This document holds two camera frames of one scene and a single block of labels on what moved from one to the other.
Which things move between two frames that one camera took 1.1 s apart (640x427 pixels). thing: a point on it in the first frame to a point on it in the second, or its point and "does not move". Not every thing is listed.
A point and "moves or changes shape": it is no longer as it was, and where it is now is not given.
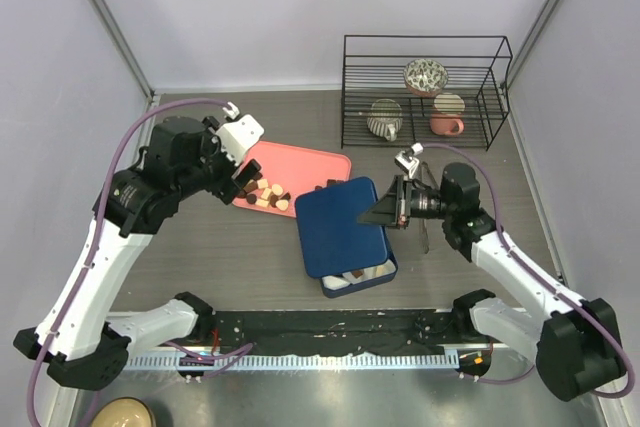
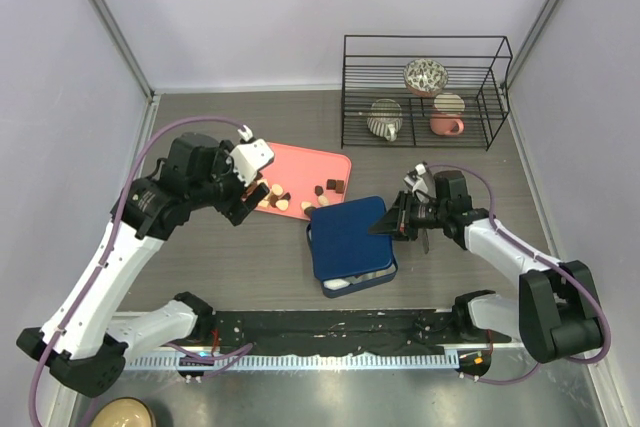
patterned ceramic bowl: [425, 77] does not move
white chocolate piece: [282, 204] does not move
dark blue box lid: [333, 238] moves or changes shape
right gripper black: [394, 208] to [399, 219]
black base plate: [354, 331] does not move
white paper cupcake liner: [334, 282] does not move
